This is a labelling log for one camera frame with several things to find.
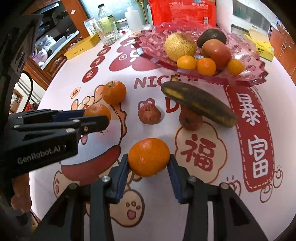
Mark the white squeeze wash bottle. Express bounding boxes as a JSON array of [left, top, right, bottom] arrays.
[[124, 7, 144, 32]]

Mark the orange mandarin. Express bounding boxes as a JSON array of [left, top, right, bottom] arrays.
[[196, 57, 217, 76], [128, 138, 170, 178], [83, 103, 112, 121], [102, 80, 127, 105]]

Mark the flat yellow box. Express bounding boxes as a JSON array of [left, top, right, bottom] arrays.
[[64, 34, 101, 61]]

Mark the red-orange mango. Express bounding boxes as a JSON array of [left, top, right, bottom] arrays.
[[202, 39, 232, 70]]

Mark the red snack package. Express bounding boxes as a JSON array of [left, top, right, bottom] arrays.
[[148, 0, 218, 27]]

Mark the white countertop appliance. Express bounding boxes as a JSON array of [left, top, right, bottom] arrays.
[[216, 0, 281, 35]]

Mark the wooden kitchen base cabinet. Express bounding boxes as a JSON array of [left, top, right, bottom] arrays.
[[23, 35, 70, 91]]

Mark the dark avocado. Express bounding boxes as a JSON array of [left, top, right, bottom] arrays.
[[197, 29, 227, 48]]

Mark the yellow tissue box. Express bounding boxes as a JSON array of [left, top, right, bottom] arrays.
[[243, 29, 274, 62]]

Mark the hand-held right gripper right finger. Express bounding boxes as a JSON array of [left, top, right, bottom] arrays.
[[167, 153, 269, 241]]

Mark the small white carton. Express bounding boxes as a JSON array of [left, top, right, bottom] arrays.
[[84, 17, 97, 35]]

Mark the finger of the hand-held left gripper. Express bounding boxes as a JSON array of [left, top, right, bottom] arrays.
[[13, 115, 110, 140], [9, 109, 86, 126]]

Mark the black cable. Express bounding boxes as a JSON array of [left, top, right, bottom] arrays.
[[21, 71, 35, 109]]

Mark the shriveled red fruit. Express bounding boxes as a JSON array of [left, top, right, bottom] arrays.
[[138, 104, 161, 125], [179, 108, 203, 131]]

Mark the yellow-orange mandarin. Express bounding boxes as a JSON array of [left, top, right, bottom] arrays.
[[177, 55, 197, 70]]

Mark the person's left hand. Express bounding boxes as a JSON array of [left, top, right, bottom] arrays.
[[11, 173, 32, 215]]

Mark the clear bottle black cap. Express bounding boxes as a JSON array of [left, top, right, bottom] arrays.
[[97, 3, 116, 30]]

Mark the ribbed drinking glass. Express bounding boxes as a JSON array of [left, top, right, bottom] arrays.
[[94, 20, 121, 45]]

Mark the small yellow mandarin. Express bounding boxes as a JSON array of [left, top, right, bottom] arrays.
[[227, 59, 245, 76]]

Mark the pink glass fruit bowl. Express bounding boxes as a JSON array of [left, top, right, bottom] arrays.
[[134, 22, 270, 87]]

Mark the yellow speckled pear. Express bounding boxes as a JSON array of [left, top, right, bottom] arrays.
[[165, 32, 197, 62]]

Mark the overripe dark banana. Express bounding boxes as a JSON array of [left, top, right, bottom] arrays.
[[161, 81, 238, 128]]

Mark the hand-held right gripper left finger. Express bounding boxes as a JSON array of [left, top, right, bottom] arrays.
[[37, 153, 130, 241]]

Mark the wooden wall cabinet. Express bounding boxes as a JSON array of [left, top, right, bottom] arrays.
[[269, 25, 296, 78]]

